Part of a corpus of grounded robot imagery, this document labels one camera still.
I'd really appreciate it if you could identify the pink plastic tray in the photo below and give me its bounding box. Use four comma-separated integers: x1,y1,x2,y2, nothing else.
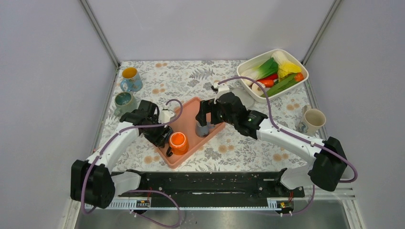
158,97,225,169

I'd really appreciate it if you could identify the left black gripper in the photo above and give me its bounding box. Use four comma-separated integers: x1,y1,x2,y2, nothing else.
143,115,171,147

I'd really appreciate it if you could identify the purple cable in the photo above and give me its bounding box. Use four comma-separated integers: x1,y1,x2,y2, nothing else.
79,99,183,229
216,76,359,217

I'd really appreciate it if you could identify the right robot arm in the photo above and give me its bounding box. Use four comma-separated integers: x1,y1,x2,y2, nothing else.
195,92,347,197

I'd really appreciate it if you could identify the cream floral tall mug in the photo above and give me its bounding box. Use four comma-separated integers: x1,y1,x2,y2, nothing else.
297,105,326,136

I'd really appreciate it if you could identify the grey small mug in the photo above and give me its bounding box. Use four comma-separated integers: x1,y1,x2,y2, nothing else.
195,122,215,137

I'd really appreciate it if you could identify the white rectangular basin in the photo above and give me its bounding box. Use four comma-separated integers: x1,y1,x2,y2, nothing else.
236,49,309,103

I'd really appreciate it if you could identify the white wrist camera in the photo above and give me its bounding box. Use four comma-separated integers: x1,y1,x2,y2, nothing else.
211,82,230,104
158,109,176,125

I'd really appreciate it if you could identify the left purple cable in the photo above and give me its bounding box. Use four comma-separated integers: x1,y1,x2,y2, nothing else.
79,99,183,229

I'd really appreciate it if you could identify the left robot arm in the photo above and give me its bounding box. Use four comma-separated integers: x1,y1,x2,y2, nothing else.
70,100,180,213

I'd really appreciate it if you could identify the light blue butterfly mug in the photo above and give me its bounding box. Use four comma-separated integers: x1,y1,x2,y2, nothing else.
120,67,143,92

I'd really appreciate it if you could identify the toy bok choy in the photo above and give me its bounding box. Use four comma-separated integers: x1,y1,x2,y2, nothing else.
241,57,278,81

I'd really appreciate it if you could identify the toy mushroom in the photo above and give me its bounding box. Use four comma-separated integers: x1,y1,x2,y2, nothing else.
252,82,266,96

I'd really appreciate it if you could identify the toy red chili pepper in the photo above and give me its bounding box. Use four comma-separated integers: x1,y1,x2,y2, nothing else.
263,73,278,80

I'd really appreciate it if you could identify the toy napa cabbage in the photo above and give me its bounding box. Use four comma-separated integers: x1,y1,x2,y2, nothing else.
271,51,301,81

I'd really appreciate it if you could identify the floral table mat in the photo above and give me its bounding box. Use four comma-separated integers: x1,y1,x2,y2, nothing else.
114,60,309,172

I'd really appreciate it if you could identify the orange mug black handle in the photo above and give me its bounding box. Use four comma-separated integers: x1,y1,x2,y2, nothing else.
166,132,189,157

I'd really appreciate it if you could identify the toy green cucumber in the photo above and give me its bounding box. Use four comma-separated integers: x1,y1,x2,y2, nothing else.
266,73,297,97

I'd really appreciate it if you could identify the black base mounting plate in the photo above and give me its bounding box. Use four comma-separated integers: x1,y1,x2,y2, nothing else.
122,172,305,208

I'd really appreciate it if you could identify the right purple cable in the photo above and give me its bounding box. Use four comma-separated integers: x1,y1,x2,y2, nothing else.
216,76,359,217

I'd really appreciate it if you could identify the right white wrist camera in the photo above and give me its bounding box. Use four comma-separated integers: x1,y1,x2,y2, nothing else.
211,82,230,104

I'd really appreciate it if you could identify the grey oval stone pad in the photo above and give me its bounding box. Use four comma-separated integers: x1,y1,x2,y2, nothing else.
232,88,255,109

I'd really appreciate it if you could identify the teal green round mug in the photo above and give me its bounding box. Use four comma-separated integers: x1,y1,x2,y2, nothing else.
114,92,137,117

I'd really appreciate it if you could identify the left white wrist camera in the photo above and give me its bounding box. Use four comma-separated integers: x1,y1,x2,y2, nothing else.
158,109,176,125

